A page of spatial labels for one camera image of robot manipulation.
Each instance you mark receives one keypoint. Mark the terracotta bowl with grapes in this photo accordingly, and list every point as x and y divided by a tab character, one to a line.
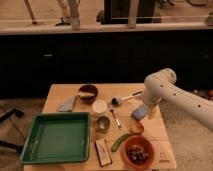
137	152

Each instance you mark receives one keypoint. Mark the orange peach fruit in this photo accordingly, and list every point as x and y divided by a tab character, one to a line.
137	128

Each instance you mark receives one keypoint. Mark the blue sponge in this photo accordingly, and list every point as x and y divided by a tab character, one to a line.
140	112

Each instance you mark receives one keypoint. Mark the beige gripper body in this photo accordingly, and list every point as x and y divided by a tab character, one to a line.
151	110

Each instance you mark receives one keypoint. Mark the dish brush white handle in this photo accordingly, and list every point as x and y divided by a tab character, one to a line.
118	101

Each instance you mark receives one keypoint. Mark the white cup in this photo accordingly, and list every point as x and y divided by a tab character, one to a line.
99	107

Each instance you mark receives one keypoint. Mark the black white eraser block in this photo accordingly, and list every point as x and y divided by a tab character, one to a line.
103	153

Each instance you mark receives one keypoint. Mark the green plastic tray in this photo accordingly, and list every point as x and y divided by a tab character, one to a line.
57	138

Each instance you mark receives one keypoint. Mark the green cucumber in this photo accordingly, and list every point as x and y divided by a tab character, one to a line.
119	141

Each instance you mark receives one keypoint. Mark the metal spoon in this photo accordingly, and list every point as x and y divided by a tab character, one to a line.
116	119

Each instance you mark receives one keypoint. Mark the wooden spoon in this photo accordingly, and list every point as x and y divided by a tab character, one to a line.
84	94

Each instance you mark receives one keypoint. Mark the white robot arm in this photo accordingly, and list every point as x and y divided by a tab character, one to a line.
161	85

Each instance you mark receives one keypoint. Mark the dark brown bowl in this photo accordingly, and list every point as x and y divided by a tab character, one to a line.
91	89

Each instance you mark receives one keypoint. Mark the small metal cup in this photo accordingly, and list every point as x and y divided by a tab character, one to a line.
103	124

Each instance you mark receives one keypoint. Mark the grey folded cloth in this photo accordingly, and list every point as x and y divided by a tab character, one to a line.
68	105

